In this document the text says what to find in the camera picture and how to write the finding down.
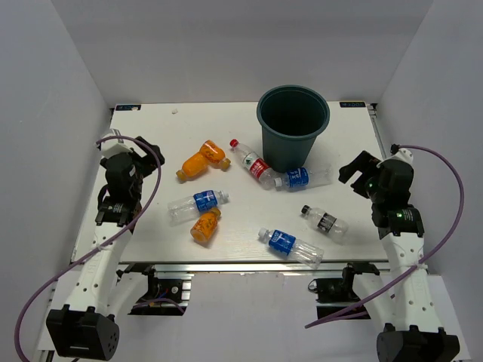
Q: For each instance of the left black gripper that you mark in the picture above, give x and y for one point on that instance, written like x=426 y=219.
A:
x=152 y=157

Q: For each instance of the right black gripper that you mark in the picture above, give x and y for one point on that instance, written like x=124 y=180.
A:
x=364 y=161

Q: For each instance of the orange juice bottle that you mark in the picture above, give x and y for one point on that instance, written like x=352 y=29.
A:
x=206 y=225
x=215 y=155
x=192 y=168

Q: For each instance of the black label clear bottle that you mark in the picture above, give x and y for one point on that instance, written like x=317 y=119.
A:
x=322 y=221

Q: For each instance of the blue label bottle front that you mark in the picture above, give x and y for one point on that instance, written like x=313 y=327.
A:
x=291 y=248

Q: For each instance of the blue label bottle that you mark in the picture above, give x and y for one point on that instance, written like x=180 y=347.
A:
x=304 y=178
x=291 y=248
x=192 y=207

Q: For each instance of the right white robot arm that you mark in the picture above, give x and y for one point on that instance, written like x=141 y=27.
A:
x=410 y=327

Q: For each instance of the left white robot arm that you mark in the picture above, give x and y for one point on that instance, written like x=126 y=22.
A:
x=85 y=326

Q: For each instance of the blue label bottle by bin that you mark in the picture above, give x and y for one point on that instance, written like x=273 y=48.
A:
x=304 y=178

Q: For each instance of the dark green plastic bin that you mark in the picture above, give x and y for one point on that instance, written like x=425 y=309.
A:
x=291 y=117

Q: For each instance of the left black logo sticker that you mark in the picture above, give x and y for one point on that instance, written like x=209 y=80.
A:
x=127 y=107

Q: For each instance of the black logo sticker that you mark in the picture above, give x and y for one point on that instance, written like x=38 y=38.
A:
x=127 y=107
x=352 y=104

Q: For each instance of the right black logo sticker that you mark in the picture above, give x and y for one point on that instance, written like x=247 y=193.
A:
x=352 y=104

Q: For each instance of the blue label bottle centre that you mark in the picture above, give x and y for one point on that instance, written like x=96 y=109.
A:
x=192 y=207

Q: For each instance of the red label water bottle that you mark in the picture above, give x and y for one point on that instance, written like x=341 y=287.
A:
x=254 y=164

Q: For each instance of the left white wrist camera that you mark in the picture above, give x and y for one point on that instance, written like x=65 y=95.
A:
x=113 y=147

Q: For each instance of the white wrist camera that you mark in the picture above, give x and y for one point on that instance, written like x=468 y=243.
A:
x=113 y=147
x=400 y=153

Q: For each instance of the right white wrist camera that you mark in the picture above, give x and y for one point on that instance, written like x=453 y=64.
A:
x=400 y=153

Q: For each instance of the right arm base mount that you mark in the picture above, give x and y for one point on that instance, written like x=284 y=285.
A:
x=334 y=294

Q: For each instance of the aluminium table frame rail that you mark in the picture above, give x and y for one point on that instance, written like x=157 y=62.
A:
x=246 y=267

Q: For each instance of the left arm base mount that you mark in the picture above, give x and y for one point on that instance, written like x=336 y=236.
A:
x=166 y=293

